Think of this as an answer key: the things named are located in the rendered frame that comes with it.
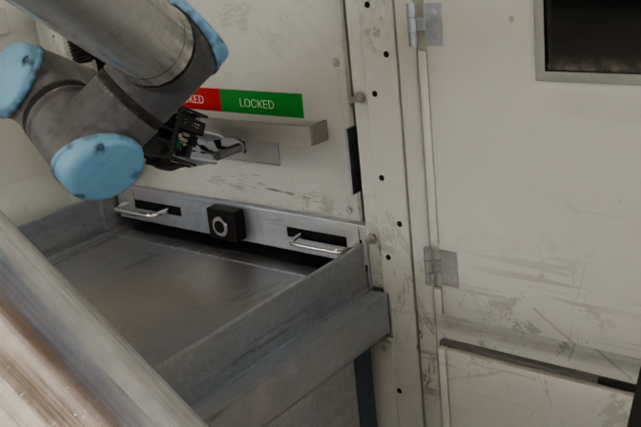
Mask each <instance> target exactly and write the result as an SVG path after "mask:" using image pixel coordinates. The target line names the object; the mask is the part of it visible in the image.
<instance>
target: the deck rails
mask: <svg viewBox="0 0 641 427"><path fill-rule="evenodd" d="M16 227H17V228H18V229H19V230H20V231H21V232H22V233H23V234H24V235H25V236H26V237H27V239H28V240H29V241H30V242H31V243H32V244H33V245H34V246H35V247H36V248H37V249H38V250H39V251H40V252H41V253H42V254H43V255H44V256H45V257H46V258H47V259H48V260H49V261H50V262H51V264H53V263H55V262H57V261H59V260H62V259H64V258H66V257H69V256H71V255H73V254H77V253H79V252H81V251H84V250H86V249H88V248H90V247H92V246H94V245H96V244H99V243H101V242H103V241H105V240H108V239H110V238H112V237H115V236H117V234H115V233H110V232H106V231H105V230H104V224H103V219H102V213H101V209H100V204H99V200H97V201H89V200H82V201H80V202H77V203H75V204H72V205H70V206H68V207H65V208H63V209H60V210H58V211H55V212H52V213H48V214H46V215H43V216H41V217H38V218H35V219H34V220H31V221H29V222H26V223H23V224H21V225H18V226H16ZM369 292H370V289H369V288H367V281H366V270H365V260H364V249H363V245H362V243H361V244H359V245H358V246H356V247H354V248H353V249H351V250H349V251H348V252H346V253H344V254H342V255H340V256H339V257H337V258H335V259H334V260H332V261H330V262H329V263H327V264H325V265H324V266H322V267H320V268H319V269H317V270H316V271H314V272H313V273H311V274H309V275H307V276H306V277H304V278H302V279H301V280H299V281H297V282H296V283H294V284H292V285H291V286H289V287H287V288H286V289H284V290H282V291H281V292H279V293H277V294H276V295H273V296H272V297H270V298H268V299H267V300H265V301H263V302H262V303H260V304H259V305H257V306H256V307H254V308H252V309H251V310H249V311H247V312H246V313H244V314H242V315H240V316H238V317H237V318H235V319H233V320H232V321H230V322H228V323H227V324H225V325H223V326H222V327H220V328H218V329H217V330H215V331H213V332H212V333H210V334H208V335H207V336H205V337H204V338H202V339H200V340H199V341H197V342H195V343H194V344H192V345H190V346H189V347H187V348H185V349H184V350H182V351H180V352H179V353H177V354H175V355H174V356H171V357H170V358H168V359H166V360H165V361H163V362H161V363H160V364H158V365H156V366H155V367H154V368H153V369H154V370H155V371H156V372H157V373H158V374H159V375H160V376H161V377H162V378H163V379H164V380H165V381H166V382H167V383H168V385H169V386H170V387H171V388H172V389H173V390H174V391H175V392H176V393H177V394H178V395H179V396H180V397H181V398H182V399H183V400H184V401H185V402H186V403H187V404H188V405H189V406H190V407H191V409H192V410H193V411H194V410H195V409H196V408H198V407H199V406H201V405H202V404H204V403H205V402H207V401H208V400H209V399H211V398H212V397H214V396H216V395H217V394H219V393H220V392H222V391H223V390H225V389H226V388H228V387H229V386H231V385H232V384H234V383H235V382H237V381H238V380H240V379H241V378H243V377H244V376H246V375H247V374H249V373H250V372H252V371H253V370H255V369H256V368H257V367H258V366H260V365H261V364H263V363H264V362H266V361H267V360H269V359H270V358H272V357H273V356H275V355H277V354H278V353H280V352H281V351H282V350H284V349H285V348H287V347H288V346H290V345H291V344H293V343H294V342H296V341H297V340H299V339H300V338H302V337H303V336H305V335H307V334H308V333H310V332H311V331H313V330H314V329H316V328H317V327H319V326H320V325H321V324H322V323H323V322H325V321H326V320H328V319H329V318H331V317H332V316H334V315H336V314H337V313H339V312H340V311H342V310H343V309H345V308H346V307H348V306H349V305H351V304H352V303H354V302H355V301H356V300H358V299H359V298H361V297H362V296H364V295H366V294H367V293H369Z"/></svg>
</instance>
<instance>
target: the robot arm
mask: <svg viewBox="0 0 641 427"><path fill-rule="evenodd" d="M5 1H7V2H9V3H10V4H12V5H13V6H15V7H17V8H18V9H20V10H21V11H23V12H24V13H26V14H27V15H29V16H30V17H32V18H34V19H35V20H37V21H38V22H40V23H42V24H43V25H45V26H46V27H48V28H50V29H51V30H53V31H55V32H57V33H58V34H60V35H61V36H63V37H65V38H66V39H68V40H69V41H71V42H72V43H74V44H75V45H76V46H78V47H79V48H81V49H83V50H84V51H86V52H88V53H90V54H91V55H93V56H94V57H96V58H98V59H99V60H101V61H102V62H104V63H106V65H105V66H104V67H103V68H102V69H101V70H100V71H96V70H94V69H91V68H89V67H87V66H84V65H82V64H79V63H77V62H74V61H72V60H71V59H68V58H66V57H63V56H61V55H58V54H56V53H53V52H51V51H47V50H45V49H43V47H42V46H40V45H33V44H30V43H27V42H22V41H21V42H15V43H13V44H11V45H9V46H7V47H6V48H5V49H4V50H3V51H2V52H1V53H0V117H1V118H9V119H12V120H14V121H16V122H17V123H18V124H19V125H20V126H21V128H22V129H23V131H24V132H25V134H26V135H27V136H28V138H29V139H30V141H31V143H32V144H33V146H34V147H35V148H36V149H37V150H38V152H39V153H40V155H41V156H42V157H43V159H44V160H45V162H46V163H47V165H48V166H49V167H50V169H51V172H52V175H53V177H54V178H55V179H56V180H57V181H58V182H59V183H61V184H62V185H63V186H64V188H65V189H66V190H67V191H68V192H69V193H70V194H72V195H73V196H75V197H77V198H80V199H83V200H89V201H97V200H104V199H108V198H111V197H114V196H116V195H118V194H120V193H123V192H124V191H126V190H127V189H128V188H129V187H131V186H132V185H133V184H134V183H135V181H136V180H137V179H138V177H139V175H140V173H141V171H142V169H143V165H144V158H146V162H145V164H146V165H152V166H153V167H155V168H157V169H159V170H162V171H169V172H171V171H174V170H177V169H180V168H185V167H186V168H193V167H197V166H202V165H206V164H213V165H216V164H217V162H214V160H215V159H214V157H213V153H214V152H216V151H218V149H217V146H216V144H215V142H214V140H221V139H223V137H222V136H221V135H219V134H217V133H213V132H206V131H204V130H205V126H206V124H205V123H203V122H200V118H208V116H207V115H205V114H202V113H200V112H196V111H193V110H191V109H189V108H186V107H184V106H182V105H183V104H184V103H185V102H186V101H187V100H188V99H189V98H190V97H191V96H192V95H193V94H194V93H195V92H196V91H197V90H198V88H199V87H200V86H201V85H202V84H203V83H204V82H205V81H206V80H207V79H208V78H209V77H210V76H211V75H214V74H216V73H217V72H218V70H219V67H220V66H221V64H222V63H223V62H224V61H225V60H226V59H227V57H228V54H229V51H228V47H227V45H226V44H225V42H224V41H223V40H222V39H221V38H220V36H219V35H218V33H217V32H216V31H215V30H214V28H213V27H212V26H211V25H210V24H209V23H208V22H207V21H206V20H205V19H204V18H203V17H202V16H201V15H200V14H199V13H198V12H197V11H196V10H195V9H194V8H193V7H192V6H191V5H190V4H189V3H188V2H187V1H185V0H5ZM196 145H198V146H199V147H200V148H201V149H202V150H203V151H205V152H199V151H194V150H192V148H193V147H196ZM0 427H209V426H208V425H207V424H206V423H205V422H204V421H203V420H202V419H201V418H200V417H199V416H198V415H197V414H196V413H195V412H194V411H193V410H192V409H191V407H190V406H189V405H188V404H187V403H186V402H185V401H184V400H183V399H182V398H181V397H180V396H179V395H178V394H177V393H176V392H175V391H174V390H173V389H172V388H171V387H170V386H169V385H168V383H167V382H166V381H165V380H164V379H163V378H162V377H161V376H160V375H159V374H158V373H157V372H156V371H155V370H154V369H153V368H152V367H151V366H150V365H149V364H148V363H147V362H146V361H145V360H144V358H143V357H142V356H141V355H140V354H139V353H138V352H137V351H136V350H135V349H134V348H133V347H132V346H131V345H130V344H129V343H128V342H127V341H126V340H125V339H124V338H123V337H122V336H121V335H120V333H119V332H118V331H117V330H116V329H115V328H114V327H113V326H112V325H111V324H110V323H109V322H108V321H107V320H106V319H105V318H104V317H103V316H102V315H101V314H100V313H99V312H98V311H97V310H96V308H95V307H94V306H93V305H92V304H91V303H90V302H89V301H88V300H87V299H86V298H85V297H84V296H83V295H82V294H81V293H79V292H78V291H77V290H76V289H75V288H74V286H73V285H72V284H71V282H70V281H69V280H68V279H67V278H66V277H65V276H63V275H62V274H61V273H60V272H59V271H58V270H57V269H56V268H55V267H54V266H53V265H52V264H51V262H50V261H49V260H48V259H47V258H46V257H45V256H44V255H43V254H42V253H41V252H40V251H39V250H38V249H37V248H36V247H35V246H34V245H33V244H32V243H31V242H30V241H29V240H28V239H27V237H26V236H25V235H24V234H23V233H22V232H21V231H20V230H19V229H18V228H17V227H16V226H15V225H14V224H13V223H12V222H11V221H10V220H9V219H8V218H7V217H6V216H5V215H4V213H3V212H2V211H1V210H0Z"/></svg>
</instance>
